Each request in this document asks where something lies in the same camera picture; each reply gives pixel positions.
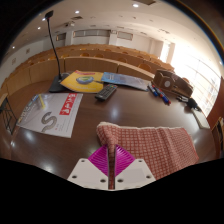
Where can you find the wooden auditorium seat rows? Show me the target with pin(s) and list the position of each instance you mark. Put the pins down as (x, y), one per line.
(90, 63)

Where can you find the blue booklet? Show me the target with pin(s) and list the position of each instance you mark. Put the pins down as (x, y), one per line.
(123, 80)

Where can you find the round ceiling lights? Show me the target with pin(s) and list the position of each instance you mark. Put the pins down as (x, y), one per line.
(135, 5)

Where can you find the wooden desk organizer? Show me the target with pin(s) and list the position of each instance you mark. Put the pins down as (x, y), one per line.
(173, 85)

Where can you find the blue marker pen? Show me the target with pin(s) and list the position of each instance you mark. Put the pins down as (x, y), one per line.
(152, 89)

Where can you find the black metal chair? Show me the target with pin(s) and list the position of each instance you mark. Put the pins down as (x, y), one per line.
(6, 111)

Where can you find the white magazine with red print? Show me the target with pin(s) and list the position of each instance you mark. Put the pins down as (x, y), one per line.
(36, 116)

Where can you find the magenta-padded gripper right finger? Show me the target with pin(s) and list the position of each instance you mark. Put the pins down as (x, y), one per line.
(133, 176)

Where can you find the wooden side cabinet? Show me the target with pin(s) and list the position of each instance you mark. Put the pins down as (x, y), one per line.
(219, 133)

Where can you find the black pens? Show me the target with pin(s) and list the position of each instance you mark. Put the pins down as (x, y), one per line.
(182, 98)

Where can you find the black gooseneck desk microphone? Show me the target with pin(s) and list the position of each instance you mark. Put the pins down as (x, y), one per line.
(59, 85)

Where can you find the dark marker pen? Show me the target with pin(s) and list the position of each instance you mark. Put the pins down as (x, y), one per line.
(160, 92)

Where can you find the black remote control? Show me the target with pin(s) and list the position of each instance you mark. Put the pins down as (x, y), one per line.
(106, 92)

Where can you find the yellow booklet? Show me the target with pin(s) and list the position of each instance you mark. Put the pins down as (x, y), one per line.
(75, 83)

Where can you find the red white checkered towel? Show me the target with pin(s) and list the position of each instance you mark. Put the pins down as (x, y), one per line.
(156, 146)

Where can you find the black desk device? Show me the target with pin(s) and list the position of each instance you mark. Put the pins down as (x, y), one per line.
(192, 103)

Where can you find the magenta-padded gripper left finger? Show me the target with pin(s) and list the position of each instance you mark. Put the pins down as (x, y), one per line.
(98, 181)

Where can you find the white writing pad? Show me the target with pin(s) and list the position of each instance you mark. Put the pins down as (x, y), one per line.
(200, 118)

